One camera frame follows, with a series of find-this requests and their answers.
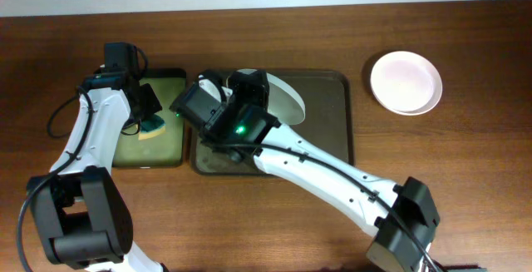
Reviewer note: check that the light blue plate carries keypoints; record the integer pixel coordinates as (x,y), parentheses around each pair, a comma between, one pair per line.
(259,87)

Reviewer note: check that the black tray with green water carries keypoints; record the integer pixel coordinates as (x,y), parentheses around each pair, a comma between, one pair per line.
(164,150)

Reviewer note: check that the green yellow sponge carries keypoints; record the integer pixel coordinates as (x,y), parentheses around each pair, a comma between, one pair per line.
(151,127)

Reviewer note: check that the pink plate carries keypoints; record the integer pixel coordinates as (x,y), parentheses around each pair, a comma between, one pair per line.
(403,66)

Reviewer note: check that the dark brown serving tray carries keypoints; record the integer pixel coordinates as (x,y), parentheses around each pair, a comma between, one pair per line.
(327,125)

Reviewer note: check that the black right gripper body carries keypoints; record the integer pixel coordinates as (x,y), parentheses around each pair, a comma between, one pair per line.
(248,91)

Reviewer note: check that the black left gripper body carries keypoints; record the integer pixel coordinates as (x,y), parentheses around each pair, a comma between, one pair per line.
(151,105)

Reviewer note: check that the cream white plate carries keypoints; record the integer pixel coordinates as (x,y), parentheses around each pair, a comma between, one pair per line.
(408,99)

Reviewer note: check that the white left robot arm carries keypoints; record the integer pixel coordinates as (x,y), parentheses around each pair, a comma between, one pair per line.
(81,218)

